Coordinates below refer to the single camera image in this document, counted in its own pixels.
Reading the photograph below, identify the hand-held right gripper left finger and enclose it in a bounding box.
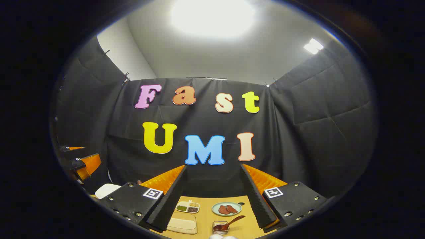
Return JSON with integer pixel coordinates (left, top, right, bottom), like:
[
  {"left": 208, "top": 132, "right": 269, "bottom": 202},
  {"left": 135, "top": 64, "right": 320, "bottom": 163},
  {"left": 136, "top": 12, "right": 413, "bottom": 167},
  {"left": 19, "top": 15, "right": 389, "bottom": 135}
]
[{"left": 100, "top": 165, "right": 187, "bottom": 233}]

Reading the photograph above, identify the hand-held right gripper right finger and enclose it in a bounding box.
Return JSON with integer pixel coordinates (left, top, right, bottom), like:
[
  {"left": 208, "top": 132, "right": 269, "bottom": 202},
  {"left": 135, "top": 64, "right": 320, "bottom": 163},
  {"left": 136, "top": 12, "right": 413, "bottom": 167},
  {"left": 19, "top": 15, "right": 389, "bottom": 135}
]
[{"left": 240, "top": 164, "right": 327, "bottom": 233}]

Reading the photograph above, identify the clear tray of rice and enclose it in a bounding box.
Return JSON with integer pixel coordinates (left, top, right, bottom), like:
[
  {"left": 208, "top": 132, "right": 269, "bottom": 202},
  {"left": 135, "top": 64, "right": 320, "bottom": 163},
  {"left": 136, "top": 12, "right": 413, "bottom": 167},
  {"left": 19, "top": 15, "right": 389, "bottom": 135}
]
[{"left": 166, "top": 214, "right": 198, "bottom": 235}]

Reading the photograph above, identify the white rice cooker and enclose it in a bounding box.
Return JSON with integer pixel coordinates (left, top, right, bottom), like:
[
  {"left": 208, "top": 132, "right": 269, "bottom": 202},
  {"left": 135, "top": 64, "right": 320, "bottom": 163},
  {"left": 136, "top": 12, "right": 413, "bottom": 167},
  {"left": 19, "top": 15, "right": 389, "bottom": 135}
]
[{"left": 95, "top": 184, "right": 122, "bottom": 199}]

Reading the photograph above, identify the brown wooden spoon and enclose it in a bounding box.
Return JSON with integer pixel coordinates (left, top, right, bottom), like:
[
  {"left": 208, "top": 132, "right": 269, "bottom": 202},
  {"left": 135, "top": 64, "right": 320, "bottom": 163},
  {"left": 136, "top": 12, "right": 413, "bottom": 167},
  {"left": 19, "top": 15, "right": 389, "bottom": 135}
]
[{"left": 213, "top": 215, "right": 246, "bottom": 232}]

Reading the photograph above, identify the wire chopstick holder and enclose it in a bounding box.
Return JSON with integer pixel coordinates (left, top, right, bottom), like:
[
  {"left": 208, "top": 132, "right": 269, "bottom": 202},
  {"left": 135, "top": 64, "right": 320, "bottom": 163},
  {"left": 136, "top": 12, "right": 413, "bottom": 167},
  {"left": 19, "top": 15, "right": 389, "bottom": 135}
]
[{"left": 212, "top": 221, "right": 229, "bottom": 235}]

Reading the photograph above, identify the white divided grain dish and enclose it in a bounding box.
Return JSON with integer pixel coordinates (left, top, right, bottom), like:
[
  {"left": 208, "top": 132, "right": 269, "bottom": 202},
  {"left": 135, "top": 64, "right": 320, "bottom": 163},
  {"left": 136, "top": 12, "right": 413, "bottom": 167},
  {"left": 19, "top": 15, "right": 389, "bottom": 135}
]
[{"left": 175, "top": 200, "right": 200, "bottom": 213}]

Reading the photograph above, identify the pale green plate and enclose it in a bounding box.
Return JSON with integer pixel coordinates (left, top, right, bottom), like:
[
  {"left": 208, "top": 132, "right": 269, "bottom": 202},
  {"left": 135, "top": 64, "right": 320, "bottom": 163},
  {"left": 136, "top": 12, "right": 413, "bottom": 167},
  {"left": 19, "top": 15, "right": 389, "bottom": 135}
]
[{"left": 212, "top": 202, "right": 242, "bottom": 217}]

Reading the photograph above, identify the black backdrop cloth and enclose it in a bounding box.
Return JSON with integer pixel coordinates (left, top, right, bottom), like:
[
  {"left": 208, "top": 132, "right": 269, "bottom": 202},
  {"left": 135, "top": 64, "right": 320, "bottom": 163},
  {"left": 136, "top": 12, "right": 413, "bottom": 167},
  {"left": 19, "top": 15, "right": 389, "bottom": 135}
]
[{"left": 55, "top": 35, "right": 377, "bottom": 199}]

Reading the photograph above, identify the small ceiling light panel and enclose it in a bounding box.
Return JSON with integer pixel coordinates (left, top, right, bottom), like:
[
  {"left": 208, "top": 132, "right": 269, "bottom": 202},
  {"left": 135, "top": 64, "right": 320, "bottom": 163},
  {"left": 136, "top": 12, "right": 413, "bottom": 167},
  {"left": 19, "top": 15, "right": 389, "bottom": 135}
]
[{"left": 303, "top": 38, "right": 324, "bottom": 54}]

